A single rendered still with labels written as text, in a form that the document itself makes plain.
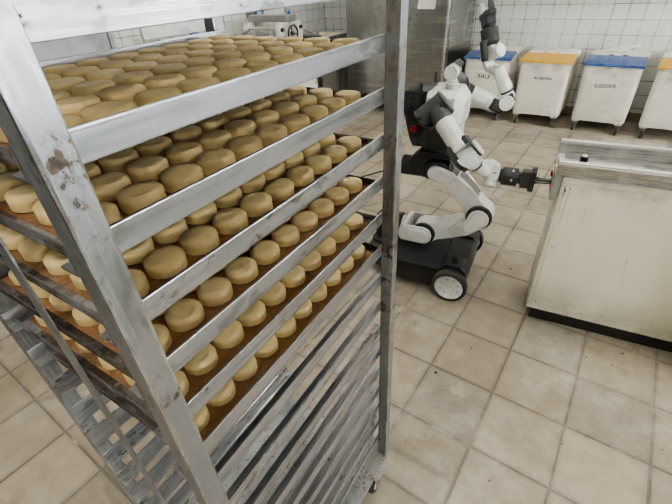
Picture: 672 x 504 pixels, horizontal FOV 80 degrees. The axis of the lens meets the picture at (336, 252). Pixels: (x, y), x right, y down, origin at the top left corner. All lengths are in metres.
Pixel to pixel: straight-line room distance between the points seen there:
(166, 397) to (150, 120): 0.29
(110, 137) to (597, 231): 1.98
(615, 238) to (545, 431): 0.89
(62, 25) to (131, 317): 0.24
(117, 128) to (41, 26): 0.09
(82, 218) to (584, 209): 1.95
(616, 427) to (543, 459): 0.37
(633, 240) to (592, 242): 0.15
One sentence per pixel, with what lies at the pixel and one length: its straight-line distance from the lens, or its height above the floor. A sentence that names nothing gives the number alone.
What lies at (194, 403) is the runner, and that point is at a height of 1.15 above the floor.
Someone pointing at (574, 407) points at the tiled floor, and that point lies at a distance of 2.15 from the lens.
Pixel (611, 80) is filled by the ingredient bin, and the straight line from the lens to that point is 5.35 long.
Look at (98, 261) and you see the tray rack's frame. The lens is 0.39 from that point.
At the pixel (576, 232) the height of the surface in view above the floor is 0.58.
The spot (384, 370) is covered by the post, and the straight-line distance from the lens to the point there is 1.27.
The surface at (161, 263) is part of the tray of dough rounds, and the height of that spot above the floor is 1.33.
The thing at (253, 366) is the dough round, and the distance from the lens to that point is 0.73.
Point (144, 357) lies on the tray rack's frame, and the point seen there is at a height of 1.30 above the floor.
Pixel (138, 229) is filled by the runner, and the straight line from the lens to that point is 0.44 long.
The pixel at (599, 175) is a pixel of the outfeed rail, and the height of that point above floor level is 0.86.
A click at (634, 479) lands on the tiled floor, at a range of 2.05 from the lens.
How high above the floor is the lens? 1.61
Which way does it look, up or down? 35 degrees down
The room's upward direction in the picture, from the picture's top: 3 degrees counter-clockwise
